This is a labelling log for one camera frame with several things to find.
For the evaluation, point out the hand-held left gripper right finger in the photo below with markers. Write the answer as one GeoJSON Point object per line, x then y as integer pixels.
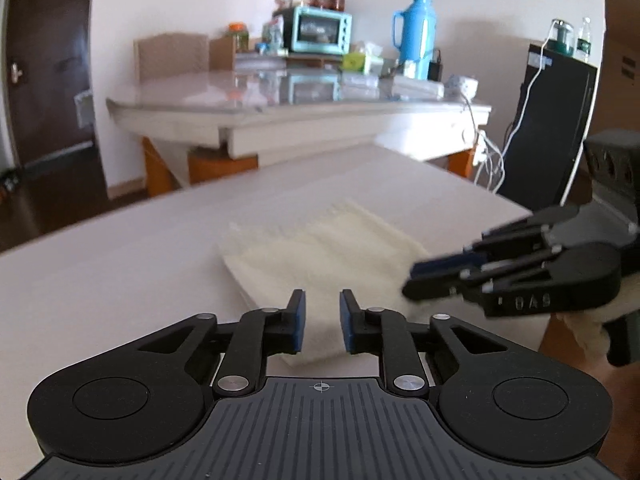
{"type": "Point", "coordinates": [345, 322]}

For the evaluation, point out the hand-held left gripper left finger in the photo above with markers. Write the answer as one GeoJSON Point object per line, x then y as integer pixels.
{"type": "Point", "coordinates": [298, 321]}

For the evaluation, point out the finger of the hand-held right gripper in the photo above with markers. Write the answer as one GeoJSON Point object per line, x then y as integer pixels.
{"type": "Point", "coordinates": [430, 290]}
{"type": "Point", "coordinates": [445, 265]}

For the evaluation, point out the cream towel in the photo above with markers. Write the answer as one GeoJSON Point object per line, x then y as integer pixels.
{"type": "Point", "coordinates": [325, 247]}

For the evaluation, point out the person's right hand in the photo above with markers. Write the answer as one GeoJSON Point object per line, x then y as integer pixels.
{"type": "Point", "coordinates": [582, 327]}

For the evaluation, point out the black cabinet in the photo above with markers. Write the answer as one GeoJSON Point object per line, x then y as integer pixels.
{"type": "Point", "coordinates": [550, 130]}

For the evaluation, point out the white power strip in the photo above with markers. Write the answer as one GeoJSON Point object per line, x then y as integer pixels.
{"type": "Point", "coordinates": [462, 85]}

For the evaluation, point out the stack of white plastic boxes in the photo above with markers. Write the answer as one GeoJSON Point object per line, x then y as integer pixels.
{"type": "Point", "coordinates": [400, 87]}

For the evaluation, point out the cardboard box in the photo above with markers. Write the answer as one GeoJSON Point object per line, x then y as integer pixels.
{"type": "Point", "coordinates": [622, 70]}

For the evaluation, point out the green tissue box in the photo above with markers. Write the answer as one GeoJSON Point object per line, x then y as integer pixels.
{"type": "Point", "coordinates": [360, 60]}

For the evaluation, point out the blue thermos jug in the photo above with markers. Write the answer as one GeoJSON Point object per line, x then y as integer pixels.
{"type": "Point", "coordinates": [415, 35]}

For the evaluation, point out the clear water bottle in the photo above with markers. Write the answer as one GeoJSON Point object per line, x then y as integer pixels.
{"type": "Point", "coordinates": [584, 40]}

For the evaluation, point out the glass-topped dining table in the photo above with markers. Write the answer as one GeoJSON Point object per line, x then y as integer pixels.
{"type": "Point", "coordinates": [210, 105]}

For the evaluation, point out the teal toaster oven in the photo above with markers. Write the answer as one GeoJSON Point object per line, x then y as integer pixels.
{"type": "Point", "coordinates": [320, 30]}

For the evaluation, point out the jar with orange lid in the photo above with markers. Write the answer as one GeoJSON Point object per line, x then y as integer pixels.
{"type": "Point", "coordinates": [239, 37]}

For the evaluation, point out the beige dining chair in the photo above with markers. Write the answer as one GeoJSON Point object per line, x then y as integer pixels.
{"type": "Point", "coordinates": [170, 55]}

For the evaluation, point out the dark wooden door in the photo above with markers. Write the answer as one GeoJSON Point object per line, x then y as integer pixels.
{"type": "Point", "coordinates": [50, 70]}

